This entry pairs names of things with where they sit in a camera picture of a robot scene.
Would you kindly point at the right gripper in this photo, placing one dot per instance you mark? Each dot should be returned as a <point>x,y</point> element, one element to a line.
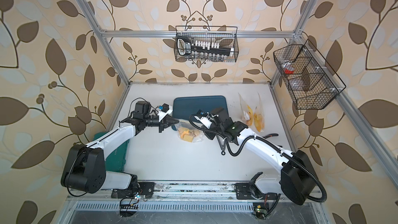
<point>210,136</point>

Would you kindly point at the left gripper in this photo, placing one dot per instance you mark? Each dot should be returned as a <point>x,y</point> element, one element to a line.
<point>165,124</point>

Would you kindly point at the black tongs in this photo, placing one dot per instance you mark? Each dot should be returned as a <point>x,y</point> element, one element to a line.
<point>222,145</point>

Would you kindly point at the clear zip bag yellow strip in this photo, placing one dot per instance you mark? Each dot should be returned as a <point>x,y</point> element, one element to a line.
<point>187,132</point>

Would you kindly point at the orange duck zip bag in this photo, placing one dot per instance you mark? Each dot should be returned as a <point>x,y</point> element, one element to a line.
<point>246,112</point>

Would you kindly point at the clear duck zip bag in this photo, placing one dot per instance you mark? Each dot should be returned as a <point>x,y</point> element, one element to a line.
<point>259,121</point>

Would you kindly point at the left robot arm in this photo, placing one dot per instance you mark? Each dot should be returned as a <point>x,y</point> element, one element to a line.
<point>85,168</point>

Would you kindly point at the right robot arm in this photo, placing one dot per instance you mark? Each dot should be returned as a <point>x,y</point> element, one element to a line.
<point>296,177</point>

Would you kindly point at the teal tray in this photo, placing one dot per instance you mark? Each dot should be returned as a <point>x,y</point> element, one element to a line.
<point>183,107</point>

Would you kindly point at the green box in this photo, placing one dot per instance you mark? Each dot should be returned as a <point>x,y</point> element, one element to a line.
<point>115,162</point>

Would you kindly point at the red item in basket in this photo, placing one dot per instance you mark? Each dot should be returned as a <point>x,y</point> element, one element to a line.
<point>289,70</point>

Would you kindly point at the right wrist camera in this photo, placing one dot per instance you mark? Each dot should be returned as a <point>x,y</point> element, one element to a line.
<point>205,119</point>

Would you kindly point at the orange handled pliers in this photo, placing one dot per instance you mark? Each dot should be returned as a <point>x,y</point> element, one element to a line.
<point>271,135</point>

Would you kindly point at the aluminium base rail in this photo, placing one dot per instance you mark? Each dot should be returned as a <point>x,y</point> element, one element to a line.
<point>200,190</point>

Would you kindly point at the back wire basket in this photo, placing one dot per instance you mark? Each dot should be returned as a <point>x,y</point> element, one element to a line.
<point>226,35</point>

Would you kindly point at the wire basket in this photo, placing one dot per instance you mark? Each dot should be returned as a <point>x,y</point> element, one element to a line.
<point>226,35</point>
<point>315,83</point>

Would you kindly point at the right wire basket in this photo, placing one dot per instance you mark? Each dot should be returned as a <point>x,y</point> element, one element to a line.
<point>315,83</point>

